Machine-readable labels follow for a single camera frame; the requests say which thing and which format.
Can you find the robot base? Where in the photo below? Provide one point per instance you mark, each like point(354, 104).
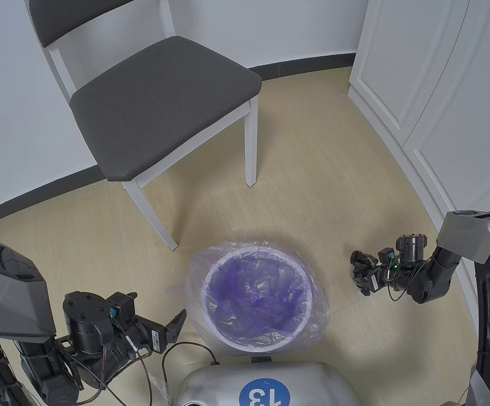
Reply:
point(219, 387)

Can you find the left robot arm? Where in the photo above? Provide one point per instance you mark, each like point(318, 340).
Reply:
point(8, 294)

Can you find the black plastic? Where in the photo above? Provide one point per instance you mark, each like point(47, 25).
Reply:
point(361, 260)

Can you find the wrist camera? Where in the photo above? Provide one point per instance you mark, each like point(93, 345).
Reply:
point(386, 256)
point(122, 307)

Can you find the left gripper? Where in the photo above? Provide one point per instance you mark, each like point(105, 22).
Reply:
point(143, 336)

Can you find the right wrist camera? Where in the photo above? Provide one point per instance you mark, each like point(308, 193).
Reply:
point(386, 256)

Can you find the clear plastic piece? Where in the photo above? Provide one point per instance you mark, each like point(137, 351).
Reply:
point(163, 391)

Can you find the grey and white chair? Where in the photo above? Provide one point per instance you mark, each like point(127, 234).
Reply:
point(156, 100)

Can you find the white trash bin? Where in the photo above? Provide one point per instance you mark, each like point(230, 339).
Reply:
point(228, 341)

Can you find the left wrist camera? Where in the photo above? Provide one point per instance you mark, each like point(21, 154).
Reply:
point(122, 307)

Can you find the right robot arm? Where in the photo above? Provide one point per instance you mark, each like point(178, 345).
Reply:
point(465, 235)

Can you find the purple plastic bag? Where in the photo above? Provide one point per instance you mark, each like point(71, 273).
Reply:
point(253, 290)

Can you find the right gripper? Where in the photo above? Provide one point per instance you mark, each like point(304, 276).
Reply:
point(378, 281)

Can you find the white wardrobe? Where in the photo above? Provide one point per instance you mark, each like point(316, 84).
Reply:
point(439, 78)

